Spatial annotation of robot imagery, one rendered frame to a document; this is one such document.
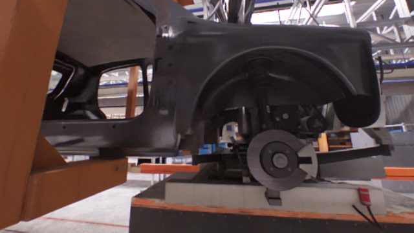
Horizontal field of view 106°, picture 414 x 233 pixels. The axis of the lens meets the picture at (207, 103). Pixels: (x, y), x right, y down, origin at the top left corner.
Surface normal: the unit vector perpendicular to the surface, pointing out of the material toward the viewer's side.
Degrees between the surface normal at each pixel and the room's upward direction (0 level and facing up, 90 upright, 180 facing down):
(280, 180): 90
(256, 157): 90
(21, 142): 90
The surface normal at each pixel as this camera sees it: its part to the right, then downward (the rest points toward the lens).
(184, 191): -0.17, -0.21
